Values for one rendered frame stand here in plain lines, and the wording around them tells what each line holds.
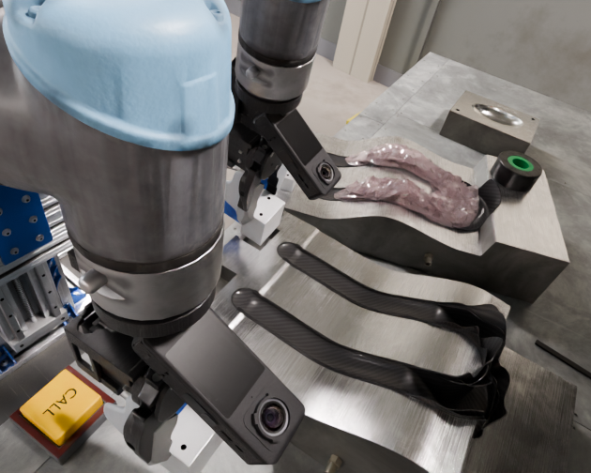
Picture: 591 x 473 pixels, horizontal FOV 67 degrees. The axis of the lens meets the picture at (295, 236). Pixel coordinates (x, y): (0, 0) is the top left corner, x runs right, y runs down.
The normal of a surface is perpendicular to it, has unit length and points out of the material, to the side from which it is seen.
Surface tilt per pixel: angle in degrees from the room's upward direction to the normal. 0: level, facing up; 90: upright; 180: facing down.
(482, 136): 90
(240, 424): 29
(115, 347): 0
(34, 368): 0
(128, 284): 90
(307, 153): 40
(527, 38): 90
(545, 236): 0
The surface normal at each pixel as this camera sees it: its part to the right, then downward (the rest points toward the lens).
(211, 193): 0.85, 0.45
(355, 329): -0.11, -0.80
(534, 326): 0.15, -0.69
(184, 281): 0.63, 0.62
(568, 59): -0.60, 0.50
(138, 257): 0.11, 0.72
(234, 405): 0.55, -0.39
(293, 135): 0.62, -0.19
